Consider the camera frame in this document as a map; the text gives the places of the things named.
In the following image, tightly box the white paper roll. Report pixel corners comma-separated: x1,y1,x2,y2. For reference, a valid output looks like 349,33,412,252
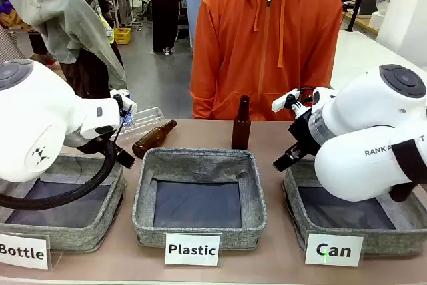
369,11,388,29

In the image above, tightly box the grey fabric basket plastic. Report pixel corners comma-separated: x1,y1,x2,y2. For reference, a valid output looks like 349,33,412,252
132,147,268,259

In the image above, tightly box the person in black trousers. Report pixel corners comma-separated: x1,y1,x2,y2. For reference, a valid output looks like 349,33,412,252
147,0,177,55

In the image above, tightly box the person in grey jacket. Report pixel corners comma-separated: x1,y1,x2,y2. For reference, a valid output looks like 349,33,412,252
3,0,128,99

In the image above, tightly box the yellow plastic crate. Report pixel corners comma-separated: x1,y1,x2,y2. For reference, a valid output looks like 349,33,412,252
114,27,132,45

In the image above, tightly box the grey fabric basket can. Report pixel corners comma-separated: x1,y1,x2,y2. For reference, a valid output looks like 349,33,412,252
283,158,427,258

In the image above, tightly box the black office chair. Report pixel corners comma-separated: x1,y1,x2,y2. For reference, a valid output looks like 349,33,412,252
128,0,153,32

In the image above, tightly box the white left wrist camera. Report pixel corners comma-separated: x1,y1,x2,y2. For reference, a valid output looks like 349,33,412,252
109,89,137,109

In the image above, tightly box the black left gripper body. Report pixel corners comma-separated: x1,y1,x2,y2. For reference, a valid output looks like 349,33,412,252
77,137,136,170

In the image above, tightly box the white sign reading Plastic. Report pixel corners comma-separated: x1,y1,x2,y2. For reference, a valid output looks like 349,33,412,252
165,233,221,266

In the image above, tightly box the grey fabric basket bottle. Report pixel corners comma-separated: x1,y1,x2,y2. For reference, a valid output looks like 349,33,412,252
0,153,128,253

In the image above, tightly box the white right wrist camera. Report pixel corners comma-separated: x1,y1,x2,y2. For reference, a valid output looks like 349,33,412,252
272,88,301,113

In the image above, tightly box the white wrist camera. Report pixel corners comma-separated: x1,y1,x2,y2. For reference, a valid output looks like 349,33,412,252
109,89,137,109
272,88,301,113

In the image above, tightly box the white sign reading Can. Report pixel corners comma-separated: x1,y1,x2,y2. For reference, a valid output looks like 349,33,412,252
304,233,364,268

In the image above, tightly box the black corrugated cable hose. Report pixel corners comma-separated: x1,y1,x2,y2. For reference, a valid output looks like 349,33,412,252
0,139,119,212

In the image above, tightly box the person in orange hoodie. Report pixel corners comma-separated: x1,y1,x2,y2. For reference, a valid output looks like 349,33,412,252
189,0,344,121

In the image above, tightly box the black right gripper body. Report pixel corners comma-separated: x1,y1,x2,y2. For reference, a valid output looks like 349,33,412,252
287,108,323,162

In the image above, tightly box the white sign reading Bottle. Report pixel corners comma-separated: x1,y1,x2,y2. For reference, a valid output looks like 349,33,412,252
0,233,51,271

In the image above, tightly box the clear plastic bottle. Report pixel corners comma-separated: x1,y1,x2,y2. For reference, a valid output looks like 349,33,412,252
115,106,167,142

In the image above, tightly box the brown glass bottle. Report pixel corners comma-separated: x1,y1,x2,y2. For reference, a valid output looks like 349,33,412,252
132,119,178,159
231,95,251,150

